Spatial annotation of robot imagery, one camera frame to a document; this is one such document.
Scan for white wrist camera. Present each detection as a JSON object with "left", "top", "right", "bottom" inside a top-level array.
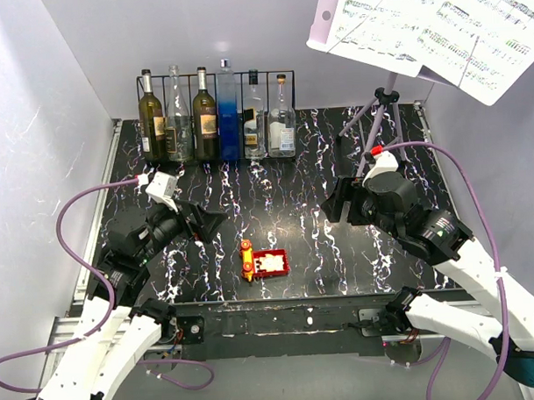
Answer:
[
  {"left": 362, "top": 145, "right": 399, "bottom": 183},
  {"left": 146, "top": 171, "right": 178, "bottom": 213}
]

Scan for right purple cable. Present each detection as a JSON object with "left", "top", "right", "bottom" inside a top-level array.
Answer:
[{"left": 381, "top": 137, "right": 515, "bottom": 400}]

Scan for white sheet music pages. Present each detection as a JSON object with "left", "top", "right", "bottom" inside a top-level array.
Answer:
[{"left": 324, "top": 0, "right": 534, "bottom": 106}]

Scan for clear tall bottle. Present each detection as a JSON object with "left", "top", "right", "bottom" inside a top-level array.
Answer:
[{"left": 165, "top": 64, "right": 194, "bottom": 163}]

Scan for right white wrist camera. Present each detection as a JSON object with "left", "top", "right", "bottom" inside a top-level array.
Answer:
[{"left": 362, "top": 145, "right": 399, "bottom": 183}]

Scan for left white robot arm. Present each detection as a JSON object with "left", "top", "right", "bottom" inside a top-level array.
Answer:
[{"left": 28, "top": 199, "right": 227, "bottom": 400}]

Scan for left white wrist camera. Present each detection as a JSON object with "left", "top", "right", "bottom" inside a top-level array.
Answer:
[{"left": 146, "top": 171, "right": 178, "bottom": 213}]

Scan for clear round bottle brown cap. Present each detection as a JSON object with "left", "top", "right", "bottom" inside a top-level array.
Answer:
[{"left": 267, "top": 73, "right": 296, "bottom": 158}]

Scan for clear square bottle black cap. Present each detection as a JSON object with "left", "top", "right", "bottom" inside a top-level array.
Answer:
[{"left": 243, "top": 68, "right": 267, "bottom": 161}]

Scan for red yellow toy truck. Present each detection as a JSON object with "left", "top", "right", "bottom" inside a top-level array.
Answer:
[{"left": 239, "top": 239, "right": 290, "bottom": 282}]

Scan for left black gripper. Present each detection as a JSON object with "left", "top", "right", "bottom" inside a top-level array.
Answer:
[{"left": 135, "top": 192, "right": 229, "bottom": 262}]

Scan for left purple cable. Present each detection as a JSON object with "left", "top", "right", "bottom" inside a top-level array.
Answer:
[{"left": 0, "top": 172, "right": 216, "bottom": 398}]

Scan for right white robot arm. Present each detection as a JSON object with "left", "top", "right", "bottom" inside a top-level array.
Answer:
[{"left": 322, "top": 172, "right": 534, "bottom": 388}]

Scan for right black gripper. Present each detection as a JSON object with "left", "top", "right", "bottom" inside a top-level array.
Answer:
[{"left": 319, "top": 173, "right": 402, "bottom": 243}]

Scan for tall blue glass bottle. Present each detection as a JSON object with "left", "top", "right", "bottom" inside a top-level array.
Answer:
[{"left": 216, "top": 58, "right": 240, "bottom": 161}]

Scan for purple cable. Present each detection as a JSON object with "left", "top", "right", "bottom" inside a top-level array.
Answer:
[
  {"left": 381, "top": 137, "right": 515, "bottom": 400},
  {"left": 0, "top": 172, "right": 216, "bottom": 398}
]

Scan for green wine bottle brown label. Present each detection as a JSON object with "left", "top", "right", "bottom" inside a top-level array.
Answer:
[{"left": 193, "top": 67, "right": 219, "bottom": 161}]

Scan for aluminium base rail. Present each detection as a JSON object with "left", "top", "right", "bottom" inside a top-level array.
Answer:
[{"left": 25, "top": 104, "right": 534, "bottom": 400}]

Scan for black wire wine rack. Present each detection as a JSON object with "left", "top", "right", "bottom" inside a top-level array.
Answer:
[{"left": 137, "top": 66, "right": 295, "bottom": 164}]

